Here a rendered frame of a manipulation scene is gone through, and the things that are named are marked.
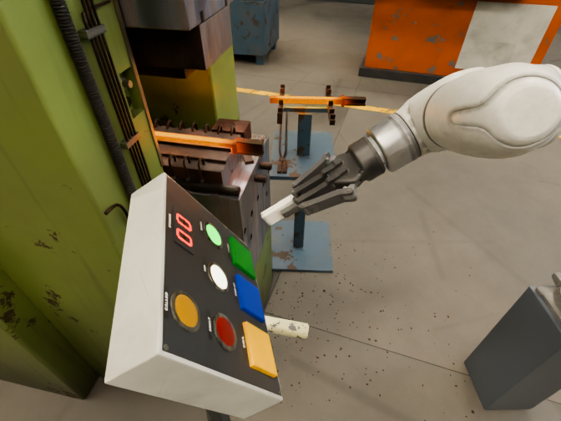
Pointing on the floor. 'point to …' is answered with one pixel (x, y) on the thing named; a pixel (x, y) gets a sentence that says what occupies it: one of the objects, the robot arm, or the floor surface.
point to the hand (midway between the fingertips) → (280, 210)
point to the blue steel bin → (255, 27)
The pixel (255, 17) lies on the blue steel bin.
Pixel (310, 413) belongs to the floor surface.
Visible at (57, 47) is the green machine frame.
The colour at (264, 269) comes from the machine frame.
